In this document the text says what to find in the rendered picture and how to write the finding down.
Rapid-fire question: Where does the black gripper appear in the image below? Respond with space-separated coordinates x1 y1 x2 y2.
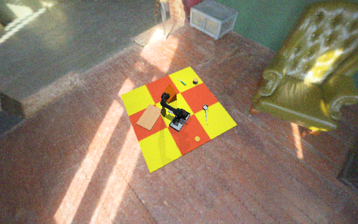
175 116 181 123

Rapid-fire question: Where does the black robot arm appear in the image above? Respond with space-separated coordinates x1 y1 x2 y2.
160 92 188 119

